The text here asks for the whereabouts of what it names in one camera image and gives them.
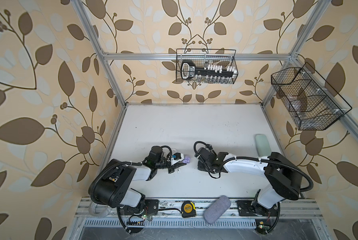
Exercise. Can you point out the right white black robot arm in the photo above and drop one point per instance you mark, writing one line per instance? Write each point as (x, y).
(286, 180)

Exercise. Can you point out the yellow black tape measure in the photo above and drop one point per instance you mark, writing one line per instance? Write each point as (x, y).
(188, 209)

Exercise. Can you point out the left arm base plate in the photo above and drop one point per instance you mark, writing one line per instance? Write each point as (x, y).
(145, 207)

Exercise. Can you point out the back black wire basket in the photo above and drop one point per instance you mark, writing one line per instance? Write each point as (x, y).
(224, 57)

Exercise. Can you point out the green glasses case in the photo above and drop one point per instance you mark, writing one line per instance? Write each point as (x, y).
(262, 145)

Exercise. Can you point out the grey fabric glasses case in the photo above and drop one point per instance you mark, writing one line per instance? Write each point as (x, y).
(216, 209)

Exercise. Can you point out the aluminium frame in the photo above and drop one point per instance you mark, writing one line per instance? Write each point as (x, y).
(322, 33)

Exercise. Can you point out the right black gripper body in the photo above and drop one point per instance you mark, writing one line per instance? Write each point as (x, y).
(204, 167)

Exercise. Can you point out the right black wire basket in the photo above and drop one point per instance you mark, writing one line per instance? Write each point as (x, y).
(312, 101)

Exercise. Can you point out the black wire basket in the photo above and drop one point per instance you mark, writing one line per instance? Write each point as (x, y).
(224, 57)
(312, 101)

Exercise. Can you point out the black socket holder rail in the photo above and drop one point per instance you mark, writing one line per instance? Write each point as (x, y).
(189, 70)

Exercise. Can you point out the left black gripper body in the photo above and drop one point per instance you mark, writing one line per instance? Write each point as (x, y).
(164, 164)

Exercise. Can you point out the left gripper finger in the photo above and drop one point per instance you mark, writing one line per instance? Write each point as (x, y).
(172, 168)
(180, 156)

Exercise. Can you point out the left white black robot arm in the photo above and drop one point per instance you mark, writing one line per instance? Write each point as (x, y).
(112, 185)

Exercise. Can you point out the purple earbud charging case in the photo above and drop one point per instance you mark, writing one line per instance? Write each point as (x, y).
(186, 160)

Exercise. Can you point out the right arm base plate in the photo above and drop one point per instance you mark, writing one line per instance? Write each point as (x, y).
(250, 208)

